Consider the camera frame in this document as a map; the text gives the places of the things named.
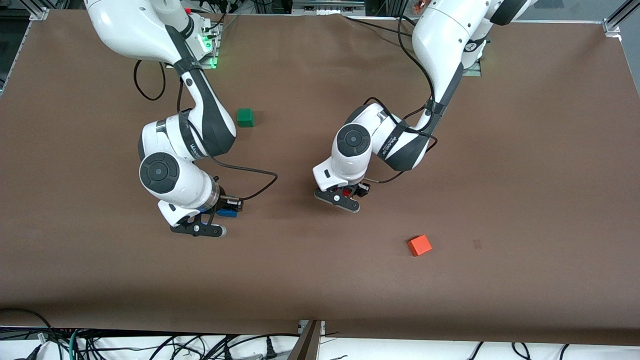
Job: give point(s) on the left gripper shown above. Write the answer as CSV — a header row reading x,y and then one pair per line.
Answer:
x,y
356,188

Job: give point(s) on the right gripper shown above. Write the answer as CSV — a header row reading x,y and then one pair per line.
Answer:
x,y
223,201

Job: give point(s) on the red cube block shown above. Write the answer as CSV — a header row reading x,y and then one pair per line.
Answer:
x,y
347,192

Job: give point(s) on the blue cube block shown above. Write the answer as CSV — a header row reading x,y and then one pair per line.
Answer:
x,y
227,213

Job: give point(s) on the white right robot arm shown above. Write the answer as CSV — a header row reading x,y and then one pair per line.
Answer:
x,y
125,25

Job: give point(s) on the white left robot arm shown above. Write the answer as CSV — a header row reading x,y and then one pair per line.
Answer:
x,y
445,35

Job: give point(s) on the orange cube block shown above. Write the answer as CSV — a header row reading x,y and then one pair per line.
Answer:
x,y
420,245

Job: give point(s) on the green cube block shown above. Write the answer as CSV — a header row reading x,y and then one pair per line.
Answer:
x,y
245,117

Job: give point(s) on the black power plug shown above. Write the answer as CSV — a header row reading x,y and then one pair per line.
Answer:
x,y
270,351

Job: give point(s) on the brown wooden post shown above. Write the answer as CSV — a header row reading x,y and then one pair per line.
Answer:
x,y
306,346

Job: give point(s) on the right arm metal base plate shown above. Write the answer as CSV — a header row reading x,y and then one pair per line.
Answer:
x,y
212,47

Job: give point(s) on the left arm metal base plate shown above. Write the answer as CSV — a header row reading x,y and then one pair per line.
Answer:
x,y
472,69

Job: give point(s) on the aluminium frame bar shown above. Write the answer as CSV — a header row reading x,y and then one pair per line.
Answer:
x,y
327,4

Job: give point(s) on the aluminium frame corner bracket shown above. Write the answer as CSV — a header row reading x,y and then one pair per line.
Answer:
x,y
39,13
612,26

